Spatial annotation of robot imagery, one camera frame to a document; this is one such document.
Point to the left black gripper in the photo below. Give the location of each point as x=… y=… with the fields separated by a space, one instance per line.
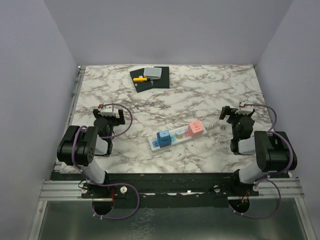
x=117 y=120

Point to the black foam mat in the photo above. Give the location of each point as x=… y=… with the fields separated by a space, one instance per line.
x=151 y=83

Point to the dark blue cube socket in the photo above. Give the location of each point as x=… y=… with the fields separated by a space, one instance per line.
x=164 y=139

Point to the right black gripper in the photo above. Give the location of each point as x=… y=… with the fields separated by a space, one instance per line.
x=227 y=110

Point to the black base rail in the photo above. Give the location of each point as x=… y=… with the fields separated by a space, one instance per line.
x=124 y=190

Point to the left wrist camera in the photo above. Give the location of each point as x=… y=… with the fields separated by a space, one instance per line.
x=107 y=111

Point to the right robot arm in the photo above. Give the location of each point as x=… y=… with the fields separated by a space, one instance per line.
x=272 y=149

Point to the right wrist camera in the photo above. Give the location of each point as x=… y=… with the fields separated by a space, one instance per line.
x=245 y=109

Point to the white multicolour power strip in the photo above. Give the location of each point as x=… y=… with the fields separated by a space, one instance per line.
x=153 y=143

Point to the white plug adapter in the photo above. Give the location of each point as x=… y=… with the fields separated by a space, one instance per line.
x=180 y=133

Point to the aluminium frame rail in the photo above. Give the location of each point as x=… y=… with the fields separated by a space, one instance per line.
x=286 y=188

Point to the yellow utility knife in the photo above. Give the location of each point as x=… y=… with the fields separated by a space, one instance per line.
x=140 y=79

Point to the grey white box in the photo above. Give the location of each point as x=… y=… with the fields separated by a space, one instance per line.
x=152 y=72

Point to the pink cube socket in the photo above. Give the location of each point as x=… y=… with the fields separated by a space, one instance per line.
x=195 y=128

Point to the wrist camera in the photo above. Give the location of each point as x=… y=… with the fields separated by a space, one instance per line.
x=107 y=111
x=245 y=109

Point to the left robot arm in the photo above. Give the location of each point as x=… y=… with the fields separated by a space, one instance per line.
x=79 y=146

